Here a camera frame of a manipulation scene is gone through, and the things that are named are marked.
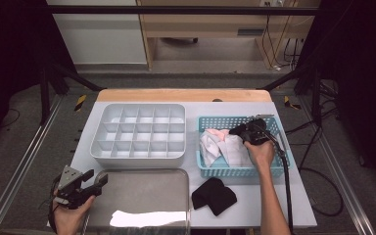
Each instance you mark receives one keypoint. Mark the wooden desk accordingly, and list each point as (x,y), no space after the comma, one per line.
(209,24)

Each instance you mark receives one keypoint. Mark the white divided storage box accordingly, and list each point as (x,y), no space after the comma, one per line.
(137,162)

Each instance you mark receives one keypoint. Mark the aluminium frame rail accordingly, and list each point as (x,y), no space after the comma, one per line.
(26,156)
(352,196)

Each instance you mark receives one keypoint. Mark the black curtain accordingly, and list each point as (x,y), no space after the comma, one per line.
(13,49)
(365,65)

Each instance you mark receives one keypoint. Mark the black metal stand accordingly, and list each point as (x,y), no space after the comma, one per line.
(316,98)
(44,98)

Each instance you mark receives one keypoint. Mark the blue perforated plastic basket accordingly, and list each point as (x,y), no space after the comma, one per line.
(241,172)

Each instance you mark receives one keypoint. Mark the yellow black striped tape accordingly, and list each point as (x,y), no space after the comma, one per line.
(80,103)
(290,103)

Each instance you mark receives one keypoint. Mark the white cabinet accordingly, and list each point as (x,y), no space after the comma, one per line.
(101,39)

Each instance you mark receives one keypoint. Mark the person's left hand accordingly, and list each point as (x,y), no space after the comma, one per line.
(70,220)

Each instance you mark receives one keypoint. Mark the pale grey table mat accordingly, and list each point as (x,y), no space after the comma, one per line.
(209,222)

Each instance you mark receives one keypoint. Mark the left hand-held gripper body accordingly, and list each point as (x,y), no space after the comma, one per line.
(71,189)

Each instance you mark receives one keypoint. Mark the person's right hand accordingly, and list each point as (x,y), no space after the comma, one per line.
(262,155)

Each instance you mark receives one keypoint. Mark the black horizontal frame bar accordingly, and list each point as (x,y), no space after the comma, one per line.
(176,10)

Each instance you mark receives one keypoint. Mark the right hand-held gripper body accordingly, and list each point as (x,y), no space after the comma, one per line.
(256,132)

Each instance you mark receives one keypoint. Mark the translucent grey box lid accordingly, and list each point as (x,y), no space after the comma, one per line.
(137,192)

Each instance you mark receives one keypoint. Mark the white power strip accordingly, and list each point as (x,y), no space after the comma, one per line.
(275,2)

